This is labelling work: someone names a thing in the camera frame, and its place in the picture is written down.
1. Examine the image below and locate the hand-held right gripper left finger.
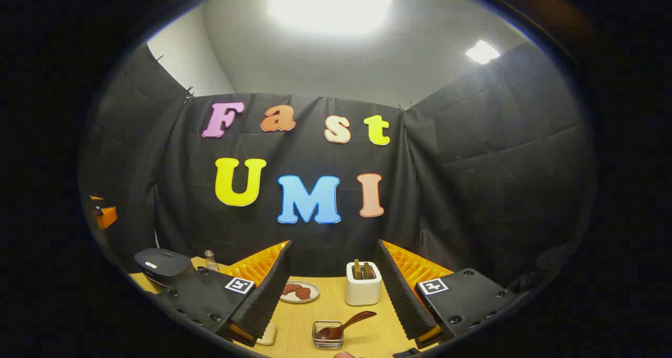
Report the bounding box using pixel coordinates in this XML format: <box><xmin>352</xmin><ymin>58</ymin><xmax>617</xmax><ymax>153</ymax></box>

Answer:
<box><xmin>155</xmin><ymin>239</ymin><xmax>295</xmax><ymax>348</ymax></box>

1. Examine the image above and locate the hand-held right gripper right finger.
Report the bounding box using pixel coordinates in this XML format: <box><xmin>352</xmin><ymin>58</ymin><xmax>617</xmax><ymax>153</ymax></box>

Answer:
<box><xmin>373</xmin><ymin>238</ymin><xmax>519</xmax><ymax>351</ymax></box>

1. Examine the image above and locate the white chopstick holder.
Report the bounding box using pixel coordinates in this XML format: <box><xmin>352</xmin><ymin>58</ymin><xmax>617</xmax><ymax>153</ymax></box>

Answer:
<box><xmin>345</xmin><ymin>261</ymin><xmax>383</xmax><ymax>307</ymax></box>

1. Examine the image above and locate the dark wooden spoon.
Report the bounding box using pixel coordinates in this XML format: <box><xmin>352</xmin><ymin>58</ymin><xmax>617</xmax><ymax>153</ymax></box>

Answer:
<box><xmin>317</xmin><ymin>310</ymin><xmax>377</xmax><ymax>341</ymax></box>

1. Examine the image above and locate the black rice cooker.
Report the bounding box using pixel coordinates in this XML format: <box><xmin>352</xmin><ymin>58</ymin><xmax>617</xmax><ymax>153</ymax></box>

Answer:
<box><xmin>134</xmin><ymin>248</ymin><xmax>196</xmax><ymax>290</ymax></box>

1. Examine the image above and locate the white round plate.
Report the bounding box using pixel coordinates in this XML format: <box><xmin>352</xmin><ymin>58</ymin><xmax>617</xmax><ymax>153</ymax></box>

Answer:
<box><xmin>279</xmin><ymin>280</ymin><xmax>321</xmax><ymax>304</ymax></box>

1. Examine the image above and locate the small ceiling light panel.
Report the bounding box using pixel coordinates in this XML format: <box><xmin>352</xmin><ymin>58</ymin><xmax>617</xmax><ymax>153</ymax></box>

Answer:
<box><xmin>465</xmin><ymin>39</ymin><xmax>501</xmax><ymax>65</ymax></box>

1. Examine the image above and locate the large ceiling light panel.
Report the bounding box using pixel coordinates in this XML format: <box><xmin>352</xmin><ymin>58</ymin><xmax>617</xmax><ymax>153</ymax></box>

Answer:
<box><xmin>268</xmin><ymin>0</ymin><xmax>393</xmax><ymax>36</ymax></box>

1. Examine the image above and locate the glass container in wire frame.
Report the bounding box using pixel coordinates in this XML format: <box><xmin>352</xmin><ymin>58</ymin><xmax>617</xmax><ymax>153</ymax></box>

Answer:
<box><xmin>312</xmin><ymin>321</ymin><xmax>345</xmax><ymax>350</ymax></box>

